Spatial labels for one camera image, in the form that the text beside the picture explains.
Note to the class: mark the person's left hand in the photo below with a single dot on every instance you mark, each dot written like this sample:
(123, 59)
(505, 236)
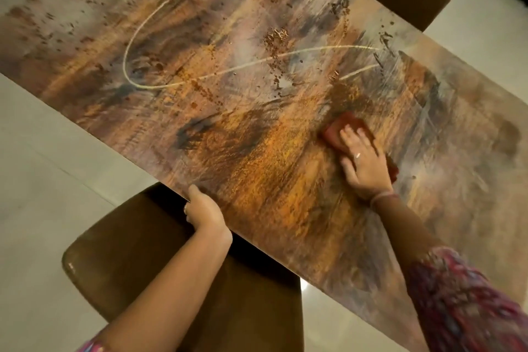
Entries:
(210, 219)

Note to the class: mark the person's right hand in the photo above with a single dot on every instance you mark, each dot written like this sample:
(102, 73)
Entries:
(369, 170)

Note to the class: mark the person's left thumb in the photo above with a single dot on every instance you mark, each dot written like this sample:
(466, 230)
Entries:
(198, 195)

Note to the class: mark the person's right thumb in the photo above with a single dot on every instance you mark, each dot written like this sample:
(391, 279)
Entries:
(348, 170)

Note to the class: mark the red cleaning cloth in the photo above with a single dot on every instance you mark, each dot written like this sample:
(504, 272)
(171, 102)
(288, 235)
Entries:
(336, 127)

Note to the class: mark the person's left forearm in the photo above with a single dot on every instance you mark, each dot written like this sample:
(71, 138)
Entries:
(173, 294)

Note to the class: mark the person's right forearm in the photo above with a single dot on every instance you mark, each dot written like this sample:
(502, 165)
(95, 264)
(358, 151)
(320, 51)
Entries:
(402, 232)

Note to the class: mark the pink wrist thread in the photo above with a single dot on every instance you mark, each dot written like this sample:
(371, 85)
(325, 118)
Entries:
(383, 197)

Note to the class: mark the pink patterned sleeve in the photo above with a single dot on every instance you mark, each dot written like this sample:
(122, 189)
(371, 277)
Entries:
(93, 345)
(466, 306)

